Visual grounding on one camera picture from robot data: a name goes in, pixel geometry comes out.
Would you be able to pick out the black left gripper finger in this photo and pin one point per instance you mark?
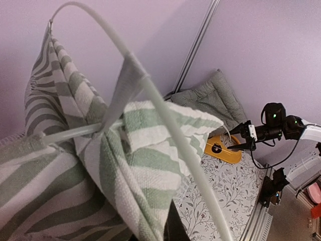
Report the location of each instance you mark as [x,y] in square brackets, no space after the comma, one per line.
[174,228]

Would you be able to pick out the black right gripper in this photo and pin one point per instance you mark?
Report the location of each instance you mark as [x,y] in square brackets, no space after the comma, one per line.
[275,125]

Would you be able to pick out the green striped pet tent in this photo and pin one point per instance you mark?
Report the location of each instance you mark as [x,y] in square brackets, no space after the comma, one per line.
[85,170]

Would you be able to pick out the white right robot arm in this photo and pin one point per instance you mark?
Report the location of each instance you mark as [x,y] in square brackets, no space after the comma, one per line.
[296,164]

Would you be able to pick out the yellow double pet bowl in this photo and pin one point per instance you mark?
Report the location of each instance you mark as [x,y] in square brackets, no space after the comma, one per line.
[217,146]

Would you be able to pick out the green checked cushion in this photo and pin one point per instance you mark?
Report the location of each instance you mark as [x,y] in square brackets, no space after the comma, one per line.
[215,97]

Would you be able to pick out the floral table mat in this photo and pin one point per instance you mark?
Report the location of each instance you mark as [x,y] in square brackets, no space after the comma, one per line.
[236,187]

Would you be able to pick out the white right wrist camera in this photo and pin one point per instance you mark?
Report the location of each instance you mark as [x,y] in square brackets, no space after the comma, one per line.
[252,132]

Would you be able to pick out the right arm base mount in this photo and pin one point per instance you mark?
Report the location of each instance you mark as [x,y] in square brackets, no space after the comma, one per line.
[270,187]

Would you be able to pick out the aluminium frame post right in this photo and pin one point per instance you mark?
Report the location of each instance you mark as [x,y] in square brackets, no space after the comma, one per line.
[195,45]

